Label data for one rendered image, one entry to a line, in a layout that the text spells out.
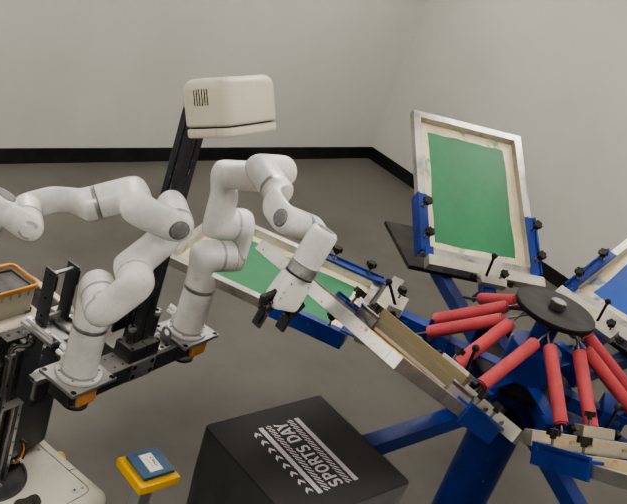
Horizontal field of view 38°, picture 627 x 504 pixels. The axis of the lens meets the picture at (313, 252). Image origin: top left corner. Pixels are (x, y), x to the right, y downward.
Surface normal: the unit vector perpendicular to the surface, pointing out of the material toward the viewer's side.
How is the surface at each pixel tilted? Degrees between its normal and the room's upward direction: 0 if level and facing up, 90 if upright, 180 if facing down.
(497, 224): 32
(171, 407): 0
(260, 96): 64
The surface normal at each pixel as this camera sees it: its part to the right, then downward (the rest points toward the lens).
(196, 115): -0.56, 0.20
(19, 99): 0.62, 0.51
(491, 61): -0.72, 0.08
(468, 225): 0.35, -0.47
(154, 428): 0.30, -0.86
